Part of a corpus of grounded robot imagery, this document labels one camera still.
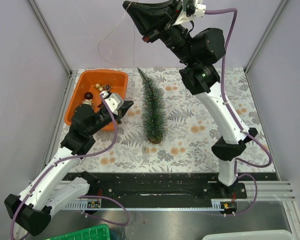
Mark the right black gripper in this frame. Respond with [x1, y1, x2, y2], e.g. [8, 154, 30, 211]
[121, 0, 196, 66]

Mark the thin wire light string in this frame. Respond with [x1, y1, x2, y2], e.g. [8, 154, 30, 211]
[97, 0, 141, 76]

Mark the orange plastic bin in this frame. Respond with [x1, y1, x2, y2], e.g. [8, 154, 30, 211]
[64, 69, 129, 126]

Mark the small green christmas tree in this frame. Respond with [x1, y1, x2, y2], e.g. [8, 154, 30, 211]
[137, 68, 167, 145]

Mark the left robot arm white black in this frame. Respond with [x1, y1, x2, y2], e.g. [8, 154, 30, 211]
[4, 96, 134, 236]

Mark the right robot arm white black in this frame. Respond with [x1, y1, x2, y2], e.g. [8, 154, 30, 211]
[122, 0, 258, 198]

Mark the small gold ornament cluster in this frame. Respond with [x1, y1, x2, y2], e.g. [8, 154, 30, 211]
[93, 83, 113, 92]

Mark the gold striped bauble ornament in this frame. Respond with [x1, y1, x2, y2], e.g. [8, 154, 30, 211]
[82, 99, 94, 108]

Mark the floral patterned table mat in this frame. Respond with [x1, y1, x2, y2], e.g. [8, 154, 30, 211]
[72, 67, 276, 173]

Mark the dark brown bauble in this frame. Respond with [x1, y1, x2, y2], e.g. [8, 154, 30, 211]
[84, 91, 94, 100]

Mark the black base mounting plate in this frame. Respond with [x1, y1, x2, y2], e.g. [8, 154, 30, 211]
[72, 171, 248, 210]

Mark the green plastic crate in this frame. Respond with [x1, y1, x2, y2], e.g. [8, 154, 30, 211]
[49, 224, 111, 240]

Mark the white plastic container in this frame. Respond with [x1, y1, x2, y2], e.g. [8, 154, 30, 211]
[202, 230, 295, 240]

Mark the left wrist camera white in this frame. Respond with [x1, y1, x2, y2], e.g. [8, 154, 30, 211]
[99, 90, 124, 116]

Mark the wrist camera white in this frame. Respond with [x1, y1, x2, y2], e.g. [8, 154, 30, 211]
[182, 0, 207, 18]
[99, 90, 124, 116]

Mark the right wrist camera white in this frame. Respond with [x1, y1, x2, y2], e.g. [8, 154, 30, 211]
[182, 0, 207, 18]

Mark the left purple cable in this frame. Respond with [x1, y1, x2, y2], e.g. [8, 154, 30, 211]
[9, 97, 131, 240]

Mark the white slotted cable duct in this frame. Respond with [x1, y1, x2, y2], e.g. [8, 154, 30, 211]
[62, 199, 224, 212]

